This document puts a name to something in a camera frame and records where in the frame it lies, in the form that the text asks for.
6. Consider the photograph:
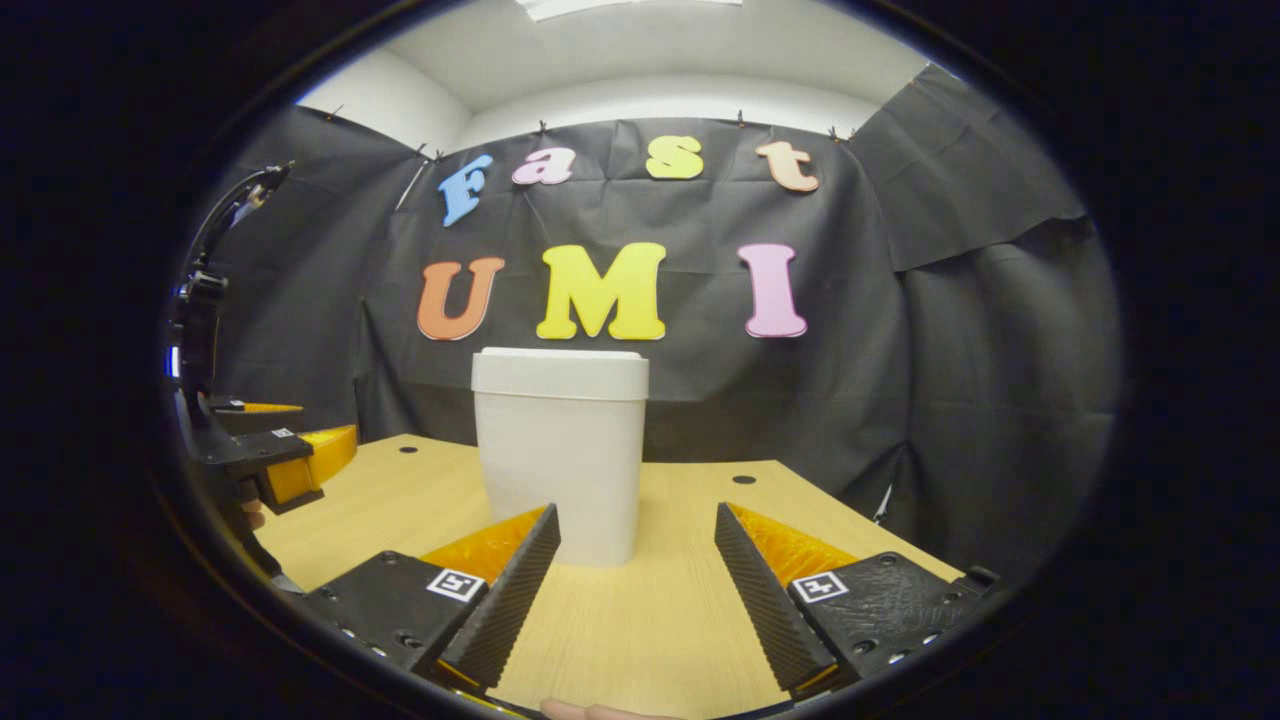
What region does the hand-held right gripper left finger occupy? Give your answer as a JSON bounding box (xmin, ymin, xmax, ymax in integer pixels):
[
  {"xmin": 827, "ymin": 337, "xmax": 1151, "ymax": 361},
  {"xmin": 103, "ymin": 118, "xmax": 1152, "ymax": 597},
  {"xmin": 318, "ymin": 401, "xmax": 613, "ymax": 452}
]
[{"xmin": 298, "ymin": 503, "xmax": 562, "ymax": 706}]

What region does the black backdrop cloth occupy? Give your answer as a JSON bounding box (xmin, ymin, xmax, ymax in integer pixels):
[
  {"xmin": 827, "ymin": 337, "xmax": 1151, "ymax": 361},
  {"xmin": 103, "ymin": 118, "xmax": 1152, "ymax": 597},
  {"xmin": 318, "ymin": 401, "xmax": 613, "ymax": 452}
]
[{"xmin": 175, "ymin": 65, "xmax": 1126, "ymax": 581}]

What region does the white desktop garbage bin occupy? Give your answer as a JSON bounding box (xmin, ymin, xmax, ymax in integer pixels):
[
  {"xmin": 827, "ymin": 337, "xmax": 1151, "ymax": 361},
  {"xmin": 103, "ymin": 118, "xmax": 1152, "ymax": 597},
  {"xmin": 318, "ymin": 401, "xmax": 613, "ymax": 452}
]
[{"xmin": 471, "ymin": 347, "xmax": 651, "ymax": 568}]

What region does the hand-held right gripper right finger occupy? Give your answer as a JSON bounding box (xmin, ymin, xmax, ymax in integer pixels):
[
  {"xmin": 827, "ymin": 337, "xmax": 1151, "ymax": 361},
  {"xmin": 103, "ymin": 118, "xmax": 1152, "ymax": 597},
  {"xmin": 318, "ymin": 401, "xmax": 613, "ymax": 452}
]
[{"xmin": 713, "ymin": 502, "xmax": 1001, "ymax": 701}]

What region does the ceiling light panel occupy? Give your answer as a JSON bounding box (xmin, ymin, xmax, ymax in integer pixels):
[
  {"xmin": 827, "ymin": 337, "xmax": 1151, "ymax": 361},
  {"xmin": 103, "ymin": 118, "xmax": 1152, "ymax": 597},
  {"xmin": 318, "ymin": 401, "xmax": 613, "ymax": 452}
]
[{"xmin": 515, "ymin": 0, "xmax": 746, "ymax": 23}]

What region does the wooden desktop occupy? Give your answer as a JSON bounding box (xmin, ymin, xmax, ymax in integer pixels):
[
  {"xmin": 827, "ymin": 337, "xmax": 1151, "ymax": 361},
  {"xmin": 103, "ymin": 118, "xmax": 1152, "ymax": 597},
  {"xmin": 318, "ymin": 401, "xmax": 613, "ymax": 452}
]
[{"xmin": 250, "ymin": 433, "xmax": 966, "ymax": 719}]

